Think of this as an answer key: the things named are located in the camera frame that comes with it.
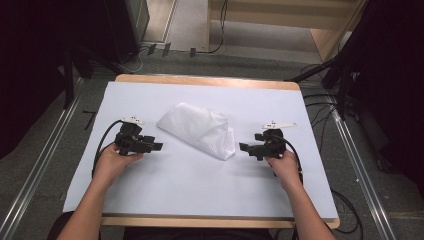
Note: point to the white mesh laundry bag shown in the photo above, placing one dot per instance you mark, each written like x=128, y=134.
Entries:
x=200, y=130

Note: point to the person's left hand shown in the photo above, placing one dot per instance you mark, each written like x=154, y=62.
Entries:
x=113, y=163

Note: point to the dark cabinet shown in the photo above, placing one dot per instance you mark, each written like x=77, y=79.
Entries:
x=123, y=26

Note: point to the white table sheet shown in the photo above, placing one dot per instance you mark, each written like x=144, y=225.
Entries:
x=200, y=186

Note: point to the black metal stand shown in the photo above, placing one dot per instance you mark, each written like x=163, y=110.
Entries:
x=333, y=76
x=68, y=80

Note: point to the person's dark clothing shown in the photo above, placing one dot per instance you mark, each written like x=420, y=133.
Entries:
x=200, y=234

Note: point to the wooden table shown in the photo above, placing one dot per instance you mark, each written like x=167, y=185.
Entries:
x=206, y=80

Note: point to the person's right hand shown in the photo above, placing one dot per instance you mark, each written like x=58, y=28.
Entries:
x=285, y=168

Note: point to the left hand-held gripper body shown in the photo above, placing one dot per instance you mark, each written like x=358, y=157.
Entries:
x=131, y=140

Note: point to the light wooden shelf unit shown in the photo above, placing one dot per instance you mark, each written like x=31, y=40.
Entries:
x=276, y=13

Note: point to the metal floor rail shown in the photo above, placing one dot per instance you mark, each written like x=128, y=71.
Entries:
x=363, y=173
x=36, y=166

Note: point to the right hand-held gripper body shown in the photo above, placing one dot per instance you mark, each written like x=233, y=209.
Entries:
x=271, y=146

